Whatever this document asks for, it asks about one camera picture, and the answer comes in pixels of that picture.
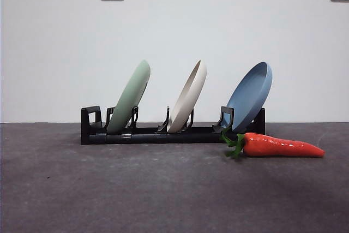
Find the green plate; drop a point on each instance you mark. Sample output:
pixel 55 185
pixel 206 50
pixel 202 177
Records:
pixel 131 94

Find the orange carrot with green leaves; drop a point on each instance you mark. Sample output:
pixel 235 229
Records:
pixel 272 147

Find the beige plate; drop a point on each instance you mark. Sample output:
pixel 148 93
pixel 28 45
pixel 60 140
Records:
pixel 191 94

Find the black plate rack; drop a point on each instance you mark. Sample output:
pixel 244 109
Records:
pixel 152 138

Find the blue plate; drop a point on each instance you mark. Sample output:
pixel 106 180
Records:
pixel 248 99

